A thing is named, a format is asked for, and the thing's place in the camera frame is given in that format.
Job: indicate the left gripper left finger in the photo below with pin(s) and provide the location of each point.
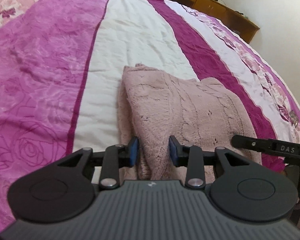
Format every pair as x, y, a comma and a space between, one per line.
113, 159

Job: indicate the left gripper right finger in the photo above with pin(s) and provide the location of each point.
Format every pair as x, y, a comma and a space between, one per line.
190, 157

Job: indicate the pink knitted cardigan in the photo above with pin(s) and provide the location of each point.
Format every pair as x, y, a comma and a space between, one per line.
154, 105

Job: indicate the purple floral bedspread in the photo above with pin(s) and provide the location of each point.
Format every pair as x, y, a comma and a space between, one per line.
61, 66

